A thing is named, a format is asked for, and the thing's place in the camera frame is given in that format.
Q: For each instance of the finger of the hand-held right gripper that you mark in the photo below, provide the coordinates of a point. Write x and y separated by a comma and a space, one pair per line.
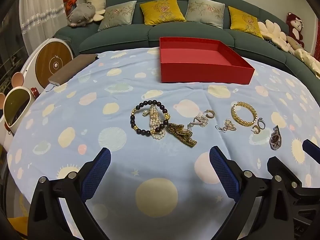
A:
287, 173
311, 148

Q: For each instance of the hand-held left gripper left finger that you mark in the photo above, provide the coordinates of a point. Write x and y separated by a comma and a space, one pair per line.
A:
97, 171

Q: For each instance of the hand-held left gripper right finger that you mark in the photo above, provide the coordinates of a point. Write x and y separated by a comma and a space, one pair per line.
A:
223, 173

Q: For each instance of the silver wristwatch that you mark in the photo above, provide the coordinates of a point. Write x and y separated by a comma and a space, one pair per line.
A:
275, 138

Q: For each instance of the silver flower earring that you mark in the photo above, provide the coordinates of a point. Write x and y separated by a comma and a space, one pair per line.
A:
228, 126

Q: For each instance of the gold hoop earring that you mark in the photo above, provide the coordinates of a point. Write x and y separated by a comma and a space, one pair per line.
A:
257, 131
211, 116

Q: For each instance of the gold bangle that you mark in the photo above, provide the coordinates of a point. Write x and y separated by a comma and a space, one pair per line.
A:
237, 118

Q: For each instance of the silver dangling earring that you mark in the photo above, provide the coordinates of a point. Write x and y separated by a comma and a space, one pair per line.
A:
200, 121

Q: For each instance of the gold brown wristwatch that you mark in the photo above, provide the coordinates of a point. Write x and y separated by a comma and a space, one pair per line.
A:
181, 132

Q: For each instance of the red cardboard box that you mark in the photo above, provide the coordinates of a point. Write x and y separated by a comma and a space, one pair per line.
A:
200, 72

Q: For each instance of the blue planet print tablecloth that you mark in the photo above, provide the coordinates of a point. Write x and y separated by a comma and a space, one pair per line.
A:
75, 110

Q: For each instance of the cream quilted blanket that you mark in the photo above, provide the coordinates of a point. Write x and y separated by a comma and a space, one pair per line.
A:
307, 58

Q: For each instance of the white goggle shaped bin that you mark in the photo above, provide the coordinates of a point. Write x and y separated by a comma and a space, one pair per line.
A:
15, 107

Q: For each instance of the brown notebook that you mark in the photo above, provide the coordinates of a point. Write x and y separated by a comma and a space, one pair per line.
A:
72, 68

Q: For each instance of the beige small cushion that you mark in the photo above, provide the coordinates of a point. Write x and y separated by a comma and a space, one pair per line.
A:
293, 43

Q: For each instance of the white machine with wooden disc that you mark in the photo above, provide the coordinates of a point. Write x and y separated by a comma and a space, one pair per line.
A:
52, 62

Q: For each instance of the white flower cushion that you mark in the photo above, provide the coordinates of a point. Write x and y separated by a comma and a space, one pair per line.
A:
273, 33

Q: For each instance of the red monkey plush toy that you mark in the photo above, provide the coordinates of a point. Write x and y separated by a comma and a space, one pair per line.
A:
296, 27

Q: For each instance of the green sofa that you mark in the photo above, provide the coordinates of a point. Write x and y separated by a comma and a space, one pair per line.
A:
120, 38

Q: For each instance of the yellow embroidered cushion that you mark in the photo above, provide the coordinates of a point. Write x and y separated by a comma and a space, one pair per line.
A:
162, 11
245, 22

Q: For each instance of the grey embroidered cushion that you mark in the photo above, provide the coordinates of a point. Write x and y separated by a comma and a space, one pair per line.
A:
205, 11
116, 16

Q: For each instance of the grey pig plush toy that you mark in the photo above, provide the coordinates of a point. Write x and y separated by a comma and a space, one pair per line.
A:
81, 13

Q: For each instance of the red bow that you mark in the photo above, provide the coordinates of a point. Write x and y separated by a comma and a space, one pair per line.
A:
68, 2

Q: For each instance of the white curtain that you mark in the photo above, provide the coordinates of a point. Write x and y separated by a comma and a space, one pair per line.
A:
37, 0

